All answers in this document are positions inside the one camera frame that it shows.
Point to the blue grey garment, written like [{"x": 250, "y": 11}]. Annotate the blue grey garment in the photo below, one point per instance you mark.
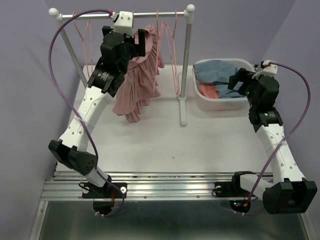
[{"x": 217, "y": 73}]

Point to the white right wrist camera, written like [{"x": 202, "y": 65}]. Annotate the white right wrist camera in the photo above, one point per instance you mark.
[{"x": 267, "y": 69}]

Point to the white plastic basket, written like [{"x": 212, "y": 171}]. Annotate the white plastic basket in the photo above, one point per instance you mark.
[{"x": 224, "y": 104}]

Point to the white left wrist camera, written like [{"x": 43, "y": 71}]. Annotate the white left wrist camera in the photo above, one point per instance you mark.
[{"x": 123, "y": 22}]

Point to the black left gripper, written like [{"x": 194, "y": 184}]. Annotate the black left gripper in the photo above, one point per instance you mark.
[{"x": 137, "y": 49}]

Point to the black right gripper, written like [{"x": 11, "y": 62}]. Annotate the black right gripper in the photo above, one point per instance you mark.
[{"x": 233, "y": 79}]

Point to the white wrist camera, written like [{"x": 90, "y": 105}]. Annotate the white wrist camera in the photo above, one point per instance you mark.
[
  {"x": 123, "y": 22},
  {"x": 267, "y": 69}
]

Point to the aluminium mounting rail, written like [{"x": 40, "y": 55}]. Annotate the aluminium mounting rail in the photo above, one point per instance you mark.
[{"x": 141, "y": 186}]

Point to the dusty pink garment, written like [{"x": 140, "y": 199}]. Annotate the dusty pink garment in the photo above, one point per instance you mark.
[{"x": 138, "y": 87}]

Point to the white metal clothes rack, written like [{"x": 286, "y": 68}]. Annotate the white metal clothes rack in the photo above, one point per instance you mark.
[{"x": 63, "y": 19}]

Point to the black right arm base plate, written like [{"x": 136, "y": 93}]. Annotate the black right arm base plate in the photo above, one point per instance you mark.
[{"x": 226, "y": 189}]

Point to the pink hanger with blue garment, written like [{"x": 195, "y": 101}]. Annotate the pink hanger with blue garment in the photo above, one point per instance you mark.
[{"x": 160, "y": 29}]

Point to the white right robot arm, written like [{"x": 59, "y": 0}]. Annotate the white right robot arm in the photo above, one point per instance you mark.
[{"x": 281, "y": 185}]

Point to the empty pink wire hanger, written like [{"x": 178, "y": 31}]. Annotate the empty pink wire hanger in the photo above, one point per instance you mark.
[{"x": 88, "y": 31}]

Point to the pink wire hanger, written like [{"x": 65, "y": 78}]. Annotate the pink wire hanger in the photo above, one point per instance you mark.
[
  {"x": 171, "y": 40},
  {"x": 88, "y": 31}
]

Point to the salmon pink skirt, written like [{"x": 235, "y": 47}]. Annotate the salmon pink skirt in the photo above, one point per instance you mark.
[{"x": 208, "y": 90}]

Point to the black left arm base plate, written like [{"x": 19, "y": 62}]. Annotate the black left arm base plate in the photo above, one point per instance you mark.
[{"x": 90, "y": 191}]

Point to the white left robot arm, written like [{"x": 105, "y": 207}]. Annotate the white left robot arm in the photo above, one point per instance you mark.
[{"x": 71, "y": 148}]

